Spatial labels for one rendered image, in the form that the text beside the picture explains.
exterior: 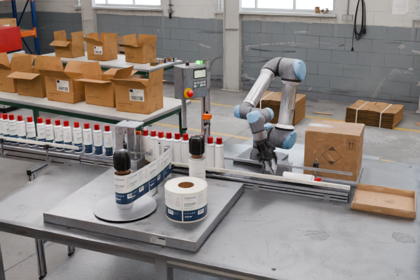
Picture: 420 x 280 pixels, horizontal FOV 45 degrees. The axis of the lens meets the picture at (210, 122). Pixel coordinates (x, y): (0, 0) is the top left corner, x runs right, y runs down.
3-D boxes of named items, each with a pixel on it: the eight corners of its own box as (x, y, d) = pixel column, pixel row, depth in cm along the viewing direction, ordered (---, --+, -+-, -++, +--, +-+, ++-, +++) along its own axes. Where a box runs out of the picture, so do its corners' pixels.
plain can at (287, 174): (282, 173, 277) (320, 178, 270) (284, 169, 282) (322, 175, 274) (282, 182, 279) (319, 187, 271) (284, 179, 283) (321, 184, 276)
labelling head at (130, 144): (115, 167, 301) (113, 125, 293) (127, 160, 312) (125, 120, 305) (137, 170, 296) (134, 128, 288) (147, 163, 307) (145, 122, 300)
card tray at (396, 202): (350, 209, 257) (351, 202, 256) (356, 189, 281) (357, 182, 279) (414, 219, 247) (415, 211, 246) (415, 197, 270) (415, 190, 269)
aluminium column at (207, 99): (201, 169, 312) (200, 59, 293) (204, 166, 316) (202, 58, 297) (208, 169, 310) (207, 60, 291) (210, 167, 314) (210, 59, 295)
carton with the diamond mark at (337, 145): (302, 174, 297) (304, 129, 289) (311, 160, 318) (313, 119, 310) (356, 181, 286) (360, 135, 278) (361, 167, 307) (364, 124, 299)
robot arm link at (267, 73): (266, 51, 311) (230, 109, 287) (282, 53, 306) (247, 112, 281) (270, 65, 319) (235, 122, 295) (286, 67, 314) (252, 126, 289)
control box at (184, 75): (174, 97, 297) (173, 65, 291) (199, 93, 306) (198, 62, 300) (183, 100, 289) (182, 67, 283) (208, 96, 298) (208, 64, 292)
